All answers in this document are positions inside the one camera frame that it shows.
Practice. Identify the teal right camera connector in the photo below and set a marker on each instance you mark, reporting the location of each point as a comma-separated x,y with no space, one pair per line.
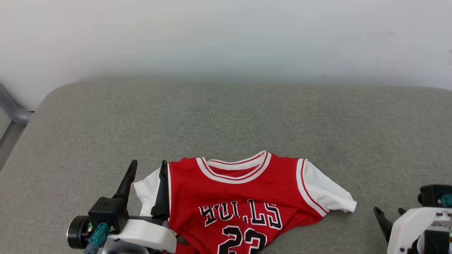
446,200

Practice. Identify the red and white basketball jersey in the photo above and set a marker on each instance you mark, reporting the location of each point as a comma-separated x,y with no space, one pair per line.
247,190

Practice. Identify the grey metal tube frame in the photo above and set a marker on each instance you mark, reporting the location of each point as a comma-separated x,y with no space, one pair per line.
17,115

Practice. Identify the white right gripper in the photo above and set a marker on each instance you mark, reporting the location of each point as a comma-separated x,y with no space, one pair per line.
406,233

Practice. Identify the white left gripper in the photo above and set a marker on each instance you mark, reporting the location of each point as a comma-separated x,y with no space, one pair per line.
148,234

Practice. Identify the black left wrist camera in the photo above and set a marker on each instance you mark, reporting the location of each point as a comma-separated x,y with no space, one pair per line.
106,211

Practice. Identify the teal left camera connector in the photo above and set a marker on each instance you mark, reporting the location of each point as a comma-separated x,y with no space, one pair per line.
99,234

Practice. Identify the teal camera connector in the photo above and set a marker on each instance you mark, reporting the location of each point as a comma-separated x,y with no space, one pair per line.
99,234
446,200

